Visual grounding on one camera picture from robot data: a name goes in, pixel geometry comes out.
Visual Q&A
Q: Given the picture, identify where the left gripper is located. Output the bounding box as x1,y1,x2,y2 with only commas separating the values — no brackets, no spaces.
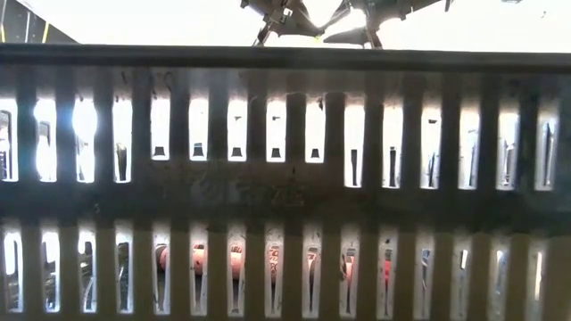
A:
240,0,327,47

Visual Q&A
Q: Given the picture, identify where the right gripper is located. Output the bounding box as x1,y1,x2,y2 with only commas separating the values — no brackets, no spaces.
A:
323,0,454,49

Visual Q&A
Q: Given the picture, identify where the red crayon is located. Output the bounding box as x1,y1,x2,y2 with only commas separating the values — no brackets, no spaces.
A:
269,245,393,289
158,243,245,281

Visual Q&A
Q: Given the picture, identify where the black slotted plastic basket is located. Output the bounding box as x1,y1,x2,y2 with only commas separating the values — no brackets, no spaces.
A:
0,43,571,321

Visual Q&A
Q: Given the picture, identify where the black yellow-striped background panel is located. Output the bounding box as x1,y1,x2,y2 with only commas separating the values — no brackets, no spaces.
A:
0,0,79,45

